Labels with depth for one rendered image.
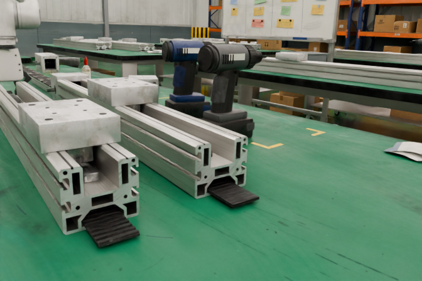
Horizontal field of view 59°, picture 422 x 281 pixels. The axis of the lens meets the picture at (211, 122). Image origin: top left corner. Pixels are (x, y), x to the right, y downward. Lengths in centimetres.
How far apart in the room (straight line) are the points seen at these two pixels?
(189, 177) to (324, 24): 324
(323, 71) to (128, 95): 157
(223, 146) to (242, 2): 382
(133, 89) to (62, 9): 1223
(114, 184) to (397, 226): 38
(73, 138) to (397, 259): 43
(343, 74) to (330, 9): 158
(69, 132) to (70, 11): 1261
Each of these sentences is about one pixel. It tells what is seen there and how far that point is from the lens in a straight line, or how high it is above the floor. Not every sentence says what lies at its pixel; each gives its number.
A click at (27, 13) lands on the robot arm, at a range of 126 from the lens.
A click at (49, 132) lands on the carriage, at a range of 53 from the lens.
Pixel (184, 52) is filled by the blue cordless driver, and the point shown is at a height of 97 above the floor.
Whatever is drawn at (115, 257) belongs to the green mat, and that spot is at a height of 78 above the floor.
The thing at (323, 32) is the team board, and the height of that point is 104.
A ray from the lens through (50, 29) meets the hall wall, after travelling 1284.
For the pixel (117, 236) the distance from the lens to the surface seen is 47.
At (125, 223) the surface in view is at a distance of 50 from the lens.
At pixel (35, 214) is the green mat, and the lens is 57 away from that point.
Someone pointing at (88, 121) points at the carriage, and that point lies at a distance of 54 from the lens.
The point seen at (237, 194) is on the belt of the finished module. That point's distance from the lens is 57.
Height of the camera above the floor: 103
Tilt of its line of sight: 14 degrees down
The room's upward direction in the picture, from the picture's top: 2 degrees clockwise
